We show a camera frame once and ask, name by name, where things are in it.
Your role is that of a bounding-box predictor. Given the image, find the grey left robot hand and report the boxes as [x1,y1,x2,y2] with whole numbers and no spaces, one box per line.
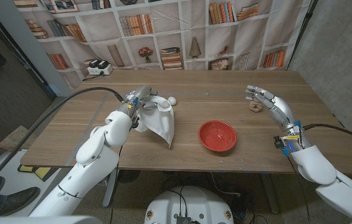
[118,85,159,118]

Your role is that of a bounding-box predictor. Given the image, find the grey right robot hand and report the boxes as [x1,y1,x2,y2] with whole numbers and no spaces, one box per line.
[245,85,302,135]

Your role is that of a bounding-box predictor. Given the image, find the white cloth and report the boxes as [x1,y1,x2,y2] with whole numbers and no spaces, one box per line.
[135,95,176,149]

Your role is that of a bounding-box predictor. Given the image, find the red bowl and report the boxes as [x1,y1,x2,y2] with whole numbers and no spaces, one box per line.
[197,119,237,153]

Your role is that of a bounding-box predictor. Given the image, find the white power strip black plugs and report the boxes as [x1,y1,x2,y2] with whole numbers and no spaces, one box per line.
[87,59,113,76]

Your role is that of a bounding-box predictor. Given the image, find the printed bookshelf backdrop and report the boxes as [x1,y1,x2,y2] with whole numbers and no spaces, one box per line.
[12,0,312,90]

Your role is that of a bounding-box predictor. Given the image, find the black backdrop stand pole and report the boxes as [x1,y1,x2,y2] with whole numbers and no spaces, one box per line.
[287,0,319,72]

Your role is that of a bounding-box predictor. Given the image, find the black ribbed round object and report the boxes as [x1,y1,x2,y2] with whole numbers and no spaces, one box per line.
[118,169,141,184]

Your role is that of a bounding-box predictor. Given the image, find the grey table leg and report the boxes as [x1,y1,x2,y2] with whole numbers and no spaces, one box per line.
[260,173,280,215]

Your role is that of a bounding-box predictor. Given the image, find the white table leg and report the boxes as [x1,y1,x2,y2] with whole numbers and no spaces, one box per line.
[102,169,120,208]

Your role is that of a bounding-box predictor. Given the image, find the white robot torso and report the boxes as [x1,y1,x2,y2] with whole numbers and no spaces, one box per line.
[144,185,234,224]

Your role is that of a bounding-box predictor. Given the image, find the yellow and black floor object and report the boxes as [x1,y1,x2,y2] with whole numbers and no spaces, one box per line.
[17,164,54,182]

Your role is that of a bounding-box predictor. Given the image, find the speckled beige floor board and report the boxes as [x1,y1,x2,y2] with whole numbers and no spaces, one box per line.
[0,125,35,152]

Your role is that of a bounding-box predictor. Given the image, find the black power strip cord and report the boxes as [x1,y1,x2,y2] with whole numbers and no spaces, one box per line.
[82,72,104,82]

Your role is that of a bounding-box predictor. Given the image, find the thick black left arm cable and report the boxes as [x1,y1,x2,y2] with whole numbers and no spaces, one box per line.
[0,86,125,195]

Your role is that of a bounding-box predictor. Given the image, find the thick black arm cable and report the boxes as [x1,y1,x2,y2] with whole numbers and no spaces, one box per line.
[303,123,352,151]
[0,86,125,195]

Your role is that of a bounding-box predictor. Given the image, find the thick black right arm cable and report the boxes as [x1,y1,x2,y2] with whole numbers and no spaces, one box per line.
[303,123,352,151]

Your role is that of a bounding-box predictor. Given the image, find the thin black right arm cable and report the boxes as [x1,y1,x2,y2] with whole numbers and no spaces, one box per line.
[287,154,311,224]

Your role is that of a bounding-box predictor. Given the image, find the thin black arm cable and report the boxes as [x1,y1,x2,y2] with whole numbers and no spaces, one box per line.
[109,145,124,224]
[287,154,311,224]

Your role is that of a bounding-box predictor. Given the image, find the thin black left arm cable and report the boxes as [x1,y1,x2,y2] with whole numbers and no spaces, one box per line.
[109,145,124,224]

